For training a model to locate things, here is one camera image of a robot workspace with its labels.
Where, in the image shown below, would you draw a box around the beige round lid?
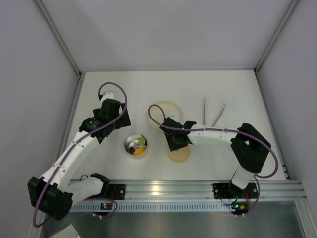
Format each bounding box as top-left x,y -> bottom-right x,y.
167,146 -> 191,163

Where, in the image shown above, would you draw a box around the steel lunch box bowl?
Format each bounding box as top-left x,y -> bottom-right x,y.
124,134 -> 148,159

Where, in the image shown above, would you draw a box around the green round food piece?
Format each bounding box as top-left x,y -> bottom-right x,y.
138,136 -> 146,146

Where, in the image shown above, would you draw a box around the orange fish-shaped food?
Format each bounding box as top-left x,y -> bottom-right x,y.
133,148 -> 145,155

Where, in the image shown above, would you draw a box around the metal serving tongs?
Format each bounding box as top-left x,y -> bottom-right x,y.
203,95 -> 226,127

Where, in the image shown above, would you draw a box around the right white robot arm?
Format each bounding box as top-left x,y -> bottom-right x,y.
159,118 -> 271,197

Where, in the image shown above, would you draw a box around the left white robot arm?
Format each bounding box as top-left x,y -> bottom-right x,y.
27,98 -> 131,220

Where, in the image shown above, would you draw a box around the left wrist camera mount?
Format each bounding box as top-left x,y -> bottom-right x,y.
100,91 -> 114,101

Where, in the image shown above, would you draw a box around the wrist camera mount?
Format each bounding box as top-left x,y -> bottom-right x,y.
169,115 -> 180,121
100,91 -> 114,101

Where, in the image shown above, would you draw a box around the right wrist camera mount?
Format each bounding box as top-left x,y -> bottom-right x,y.
169,115 -> 180,121

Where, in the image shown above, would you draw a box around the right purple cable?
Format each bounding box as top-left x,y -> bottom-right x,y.
148,104 -> 279,216

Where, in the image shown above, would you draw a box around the left aluminium frame post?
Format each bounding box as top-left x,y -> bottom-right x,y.
32,0 -> 83,76

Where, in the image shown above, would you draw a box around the aluminium frame post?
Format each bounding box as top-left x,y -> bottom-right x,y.
32,0 -> 83,76
254,0 -> 301,76

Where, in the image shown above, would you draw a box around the slotted cable duct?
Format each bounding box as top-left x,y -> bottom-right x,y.
70,200 -> 251,213

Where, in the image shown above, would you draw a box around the right black base bracket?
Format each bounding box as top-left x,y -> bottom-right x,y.
212,182 -> 234,199

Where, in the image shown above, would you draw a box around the black base bracket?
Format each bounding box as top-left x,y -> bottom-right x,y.
212,182 -> 234,199
108,184 -> 126,200

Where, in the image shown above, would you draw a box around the left black base bracket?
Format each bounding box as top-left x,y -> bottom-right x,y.
108,184 -> 126,200

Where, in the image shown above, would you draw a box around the aluminium mounting rail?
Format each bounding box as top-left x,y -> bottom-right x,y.
110,180 -> 307,202

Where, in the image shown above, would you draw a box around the right aluminium frame post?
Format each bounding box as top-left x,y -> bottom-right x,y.
254,0 -> 301,76

